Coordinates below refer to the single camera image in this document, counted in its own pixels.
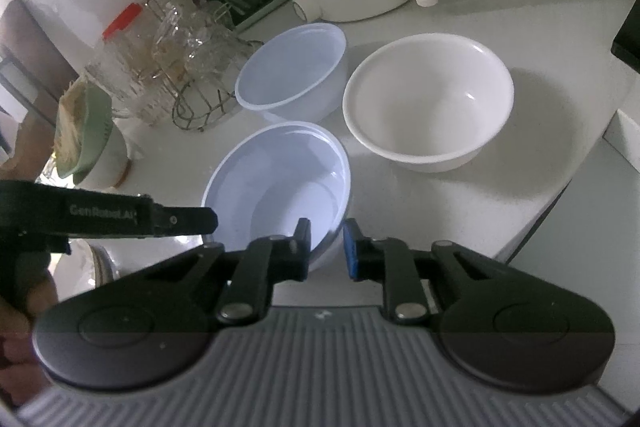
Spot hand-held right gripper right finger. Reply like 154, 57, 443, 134
344, 217, 521, 326

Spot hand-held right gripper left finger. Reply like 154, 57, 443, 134
125, 217, 311, 324

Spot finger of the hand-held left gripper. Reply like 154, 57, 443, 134
140, 202, 220, 238

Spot small floral dish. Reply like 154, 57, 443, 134
70, 241, 120, 284

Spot blue plastic bowl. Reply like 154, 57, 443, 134
202, 121, 352, 271
234, 22, 348, 124

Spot person's left hand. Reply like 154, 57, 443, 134
0, 267, 57, 370

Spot white bowl with brown base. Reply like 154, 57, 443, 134
74, 122, 132, 188

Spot dry noodles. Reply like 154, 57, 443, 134
54, 82, 91, 168

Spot green colander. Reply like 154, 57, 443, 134
54, 77, 114, 181

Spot red lid plastic jar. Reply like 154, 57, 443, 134
84, 2, 167, 118

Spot brown wooden cutting board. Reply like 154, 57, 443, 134
0, 0, 82, 128

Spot cluster of clear glass cups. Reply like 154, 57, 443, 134
150, 0, 253, 80

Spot black induction cooktop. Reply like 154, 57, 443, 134
610, 0, 640, 74

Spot wire cup rack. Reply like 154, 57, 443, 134
171, 39, 267, 133

